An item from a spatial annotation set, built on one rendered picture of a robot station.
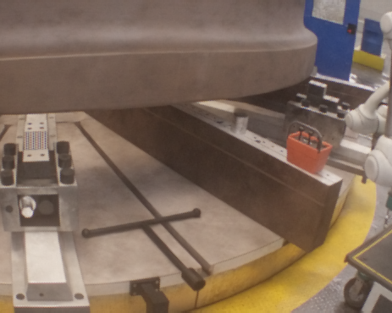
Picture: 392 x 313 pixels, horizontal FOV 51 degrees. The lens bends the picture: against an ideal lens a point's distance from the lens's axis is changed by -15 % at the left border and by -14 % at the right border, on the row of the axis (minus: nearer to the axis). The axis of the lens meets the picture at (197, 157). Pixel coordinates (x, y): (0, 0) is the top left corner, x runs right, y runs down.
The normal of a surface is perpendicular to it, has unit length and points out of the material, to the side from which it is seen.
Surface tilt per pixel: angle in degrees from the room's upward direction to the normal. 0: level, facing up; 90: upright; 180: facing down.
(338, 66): 90
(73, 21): 87
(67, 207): 90
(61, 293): 90
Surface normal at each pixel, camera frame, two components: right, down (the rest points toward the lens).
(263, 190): -0.74, 0.18
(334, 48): -0.45, 0.31
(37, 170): 0.33, 0.42
